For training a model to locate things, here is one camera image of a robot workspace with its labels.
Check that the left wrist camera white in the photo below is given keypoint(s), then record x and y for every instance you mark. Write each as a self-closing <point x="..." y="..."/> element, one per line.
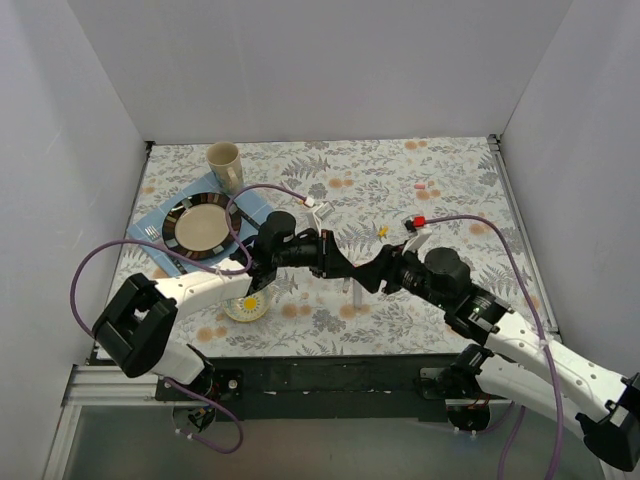
<point x="316" y="212"/>

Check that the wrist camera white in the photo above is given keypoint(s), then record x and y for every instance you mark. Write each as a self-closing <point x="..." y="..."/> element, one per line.
<point x="316" y="212"/>
<point x="418" y="231"/>

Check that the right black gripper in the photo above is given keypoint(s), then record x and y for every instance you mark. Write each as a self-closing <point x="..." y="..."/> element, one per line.
<point x="394" y="270"/>

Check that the dark rimmed beige plate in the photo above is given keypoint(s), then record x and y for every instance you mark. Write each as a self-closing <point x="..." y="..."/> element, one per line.
<point x="201" y="226"/>

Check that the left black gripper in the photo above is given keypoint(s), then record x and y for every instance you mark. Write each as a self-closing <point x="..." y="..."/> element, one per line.
<point x="324" y="254"/>

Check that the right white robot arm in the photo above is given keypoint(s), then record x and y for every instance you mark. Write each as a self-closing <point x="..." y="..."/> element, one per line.
<point x="607" y="402"/>

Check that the silver fork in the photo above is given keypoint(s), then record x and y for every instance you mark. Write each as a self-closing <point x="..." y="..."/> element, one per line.
<point x="154" y="237"/>

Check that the grey orange highlighter pen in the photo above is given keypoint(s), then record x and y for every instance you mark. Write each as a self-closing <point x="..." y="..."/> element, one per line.
<point x="357" y="295"/>

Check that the blue tiled placemat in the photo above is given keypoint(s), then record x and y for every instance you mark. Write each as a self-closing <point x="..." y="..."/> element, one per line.
<point x="253" y="208"/>

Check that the patterned bowl yellow centre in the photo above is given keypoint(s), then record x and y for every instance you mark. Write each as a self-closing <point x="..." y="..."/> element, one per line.
<point x="248" y="309"/>

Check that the beige mug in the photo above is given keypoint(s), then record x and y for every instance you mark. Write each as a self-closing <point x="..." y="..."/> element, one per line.
<point x="224" y="160"/>

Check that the black base frame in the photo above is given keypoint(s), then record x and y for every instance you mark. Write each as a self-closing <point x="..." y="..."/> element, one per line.
<point x="461" y="389"/>

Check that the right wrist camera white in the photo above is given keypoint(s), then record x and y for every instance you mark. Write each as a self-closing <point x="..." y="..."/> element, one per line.
<point x="418" y="231"/>

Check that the floral tablecloth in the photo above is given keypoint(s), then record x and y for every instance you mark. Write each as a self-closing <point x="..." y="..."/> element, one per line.
<point x="371" y="186"/>

